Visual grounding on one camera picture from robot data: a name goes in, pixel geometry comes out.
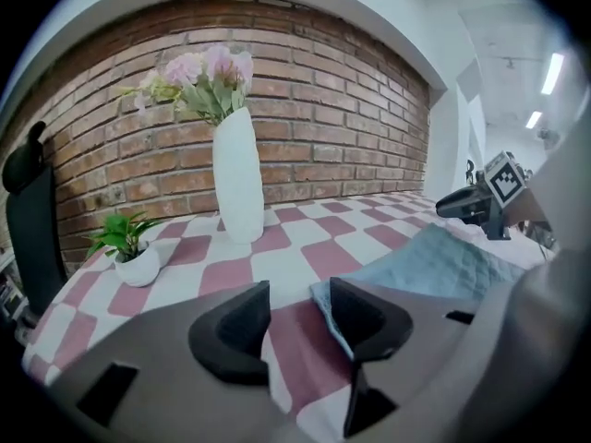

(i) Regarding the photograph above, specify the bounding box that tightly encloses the pink flower bouquet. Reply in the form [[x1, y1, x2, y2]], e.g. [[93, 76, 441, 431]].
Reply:
[[118, 43, 255, 126]]

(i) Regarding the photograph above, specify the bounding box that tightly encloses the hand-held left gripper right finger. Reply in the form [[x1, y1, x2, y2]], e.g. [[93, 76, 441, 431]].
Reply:
[[318, 277, 484, 443]]

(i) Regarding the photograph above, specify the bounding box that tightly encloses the pink white checkered tablecloth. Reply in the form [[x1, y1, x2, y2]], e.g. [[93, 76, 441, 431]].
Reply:
[[21, 191, 555, 433]]

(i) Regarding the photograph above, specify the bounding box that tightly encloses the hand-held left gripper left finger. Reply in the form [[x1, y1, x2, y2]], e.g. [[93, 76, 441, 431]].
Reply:
[[45, 280, 307, 443]]

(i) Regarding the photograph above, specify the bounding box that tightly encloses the small potted green plant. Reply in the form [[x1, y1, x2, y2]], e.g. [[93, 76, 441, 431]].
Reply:
[[85, 212, 163, 289]]

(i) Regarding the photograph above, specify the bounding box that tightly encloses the white metal rack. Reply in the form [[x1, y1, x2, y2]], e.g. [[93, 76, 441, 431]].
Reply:
[[0, 251, 24, 322]]

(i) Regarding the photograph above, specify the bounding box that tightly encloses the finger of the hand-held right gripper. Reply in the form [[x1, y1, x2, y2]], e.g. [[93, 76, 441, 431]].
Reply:
[[435, 185, 492, 226]]

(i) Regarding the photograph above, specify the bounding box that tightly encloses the person's right forearm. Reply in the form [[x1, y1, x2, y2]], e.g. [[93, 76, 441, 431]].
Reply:
[[506, 186, 555, 237]]

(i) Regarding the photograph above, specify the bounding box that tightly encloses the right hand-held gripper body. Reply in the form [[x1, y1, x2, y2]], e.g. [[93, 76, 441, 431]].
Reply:
[[474, 150, 529, 242]]

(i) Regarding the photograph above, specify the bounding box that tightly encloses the blue towel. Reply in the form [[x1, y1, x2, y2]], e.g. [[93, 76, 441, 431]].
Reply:
[[309, 222, 527, 354]]

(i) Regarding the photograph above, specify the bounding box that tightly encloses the white vase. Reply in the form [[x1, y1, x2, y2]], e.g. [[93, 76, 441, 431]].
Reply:
[[211, 107, 265, 245]]

